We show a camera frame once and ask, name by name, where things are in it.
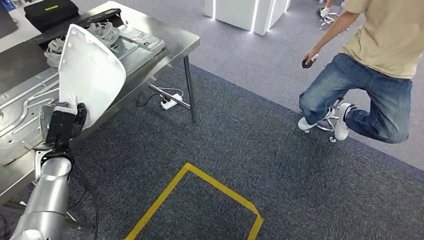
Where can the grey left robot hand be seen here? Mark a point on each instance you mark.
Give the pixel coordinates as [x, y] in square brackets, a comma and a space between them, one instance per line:
[47, 119]

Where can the white plastic car body part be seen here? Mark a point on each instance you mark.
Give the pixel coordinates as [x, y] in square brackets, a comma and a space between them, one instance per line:
[92, 73]

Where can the black bag with yellow label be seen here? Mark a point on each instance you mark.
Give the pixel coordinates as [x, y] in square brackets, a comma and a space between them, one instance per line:
[49, 16]

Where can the stainless steel workbench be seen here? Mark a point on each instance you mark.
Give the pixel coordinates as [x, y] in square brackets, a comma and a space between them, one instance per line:
[172, 39]

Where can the chrome swivel stool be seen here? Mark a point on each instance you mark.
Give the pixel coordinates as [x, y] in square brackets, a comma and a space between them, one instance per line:
[326, 124]

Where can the grey plastic wheel cover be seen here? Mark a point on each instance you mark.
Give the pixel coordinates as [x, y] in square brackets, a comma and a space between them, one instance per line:
[53, 53]

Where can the person's hand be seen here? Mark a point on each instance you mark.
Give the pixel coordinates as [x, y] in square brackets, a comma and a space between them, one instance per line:
[311, 53]

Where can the long black bar case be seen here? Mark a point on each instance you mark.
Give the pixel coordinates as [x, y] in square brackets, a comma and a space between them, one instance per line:
[99, 16]

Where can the white power strip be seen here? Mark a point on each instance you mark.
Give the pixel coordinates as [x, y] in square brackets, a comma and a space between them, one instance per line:
[171, 102]

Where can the white partition with light strips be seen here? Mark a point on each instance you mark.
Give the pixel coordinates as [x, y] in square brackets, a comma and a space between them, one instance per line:
[232, 13]

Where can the chrome office chair base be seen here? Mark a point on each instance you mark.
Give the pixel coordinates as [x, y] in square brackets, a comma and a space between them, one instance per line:
[328, 20]

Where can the yellow floor tape rectangle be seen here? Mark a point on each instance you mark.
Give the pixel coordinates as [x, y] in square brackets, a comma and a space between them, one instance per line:
[215, 182]

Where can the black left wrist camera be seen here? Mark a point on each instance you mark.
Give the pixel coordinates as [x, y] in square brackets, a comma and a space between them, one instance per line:
[61, 127]

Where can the white desk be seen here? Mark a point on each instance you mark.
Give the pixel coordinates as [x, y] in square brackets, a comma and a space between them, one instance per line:
[20, 41]

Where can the grey laptop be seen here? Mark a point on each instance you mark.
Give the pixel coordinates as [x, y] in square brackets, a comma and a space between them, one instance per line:
[6, 23]

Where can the black and white handheld controller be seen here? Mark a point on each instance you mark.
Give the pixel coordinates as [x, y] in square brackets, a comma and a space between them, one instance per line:
[307, 64]

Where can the large stamped metal panel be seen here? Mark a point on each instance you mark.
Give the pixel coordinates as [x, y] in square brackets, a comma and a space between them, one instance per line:
[139, 44]

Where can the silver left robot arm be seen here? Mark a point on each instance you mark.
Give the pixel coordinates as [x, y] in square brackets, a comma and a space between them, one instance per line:
[46, 198]

